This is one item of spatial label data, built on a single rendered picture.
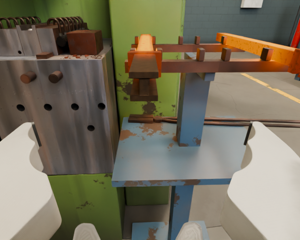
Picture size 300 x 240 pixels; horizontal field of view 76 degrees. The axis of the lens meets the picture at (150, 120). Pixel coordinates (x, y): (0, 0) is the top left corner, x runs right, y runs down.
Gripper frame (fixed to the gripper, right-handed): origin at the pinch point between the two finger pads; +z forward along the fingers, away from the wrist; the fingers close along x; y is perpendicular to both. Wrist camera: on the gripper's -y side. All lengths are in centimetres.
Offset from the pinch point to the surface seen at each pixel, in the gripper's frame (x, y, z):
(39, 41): -32, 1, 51
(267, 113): 143, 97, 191
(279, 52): 22.9, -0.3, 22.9
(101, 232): -23, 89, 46
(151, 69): 0.6, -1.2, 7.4
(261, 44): 22.7, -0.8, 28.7
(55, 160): -35, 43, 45
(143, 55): -0.2, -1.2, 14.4
